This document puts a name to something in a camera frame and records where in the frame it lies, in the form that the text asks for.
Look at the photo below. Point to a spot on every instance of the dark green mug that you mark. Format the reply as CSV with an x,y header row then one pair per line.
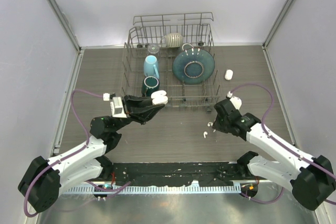
x,y
150,85

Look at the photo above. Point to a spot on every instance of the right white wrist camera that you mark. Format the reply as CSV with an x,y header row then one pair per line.
x,y
236,101

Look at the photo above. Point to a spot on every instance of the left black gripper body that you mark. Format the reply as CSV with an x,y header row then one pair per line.
x,y
127,108

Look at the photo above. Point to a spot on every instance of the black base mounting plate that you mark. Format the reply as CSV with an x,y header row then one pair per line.
x,y
175,174

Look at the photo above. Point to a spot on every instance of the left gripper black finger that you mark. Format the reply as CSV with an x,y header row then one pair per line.
x,y
144,114
138,102

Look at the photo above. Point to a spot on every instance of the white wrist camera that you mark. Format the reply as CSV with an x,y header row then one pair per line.
x,y
236,101
116,105

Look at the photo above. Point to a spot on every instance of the white slotted cable duct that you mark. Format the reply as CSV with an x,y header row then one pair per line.
x,y
193,188

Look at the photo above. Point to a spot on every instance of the small clear glass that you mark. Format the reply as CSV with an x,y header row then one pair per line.
x,y
153,48

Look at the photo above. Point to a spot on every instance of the grey wire dish rack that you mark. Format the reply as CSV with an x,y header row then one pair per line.
x,y
147,29

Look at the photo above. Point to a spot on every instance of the large blue ceramic plate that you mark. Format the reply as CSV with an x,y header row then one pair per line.
x,y
193,66

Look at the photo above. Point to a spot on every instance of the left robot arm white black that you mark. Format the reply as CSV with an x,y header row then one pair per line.
x,y
47,178

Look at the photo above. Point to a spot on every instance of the white earbud charging case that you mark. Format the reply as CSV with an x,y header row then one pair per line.
x,y
159,97

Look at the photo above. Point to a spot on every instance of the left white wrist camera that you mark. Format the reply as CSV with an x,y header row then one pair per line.
x,y
116,105

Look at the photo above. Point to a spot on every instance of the light blue mug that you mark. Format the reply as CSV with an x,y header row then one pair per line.
x,y
151,66

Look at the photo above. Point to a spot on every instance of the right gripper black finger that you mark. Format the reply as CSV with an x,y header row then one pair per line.
x,y
224,127
220,118

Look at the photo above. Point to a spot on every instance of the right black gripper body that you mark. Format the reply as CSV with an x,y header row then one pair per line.
x,y
221,124

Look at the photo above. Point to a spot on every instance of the striped beige ceramic jar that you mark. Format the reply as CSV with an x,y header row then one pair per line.
x,y
172,40

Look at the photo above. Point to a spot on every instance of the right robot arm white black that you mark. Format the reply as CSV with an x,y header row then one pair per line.
x,y
310,179

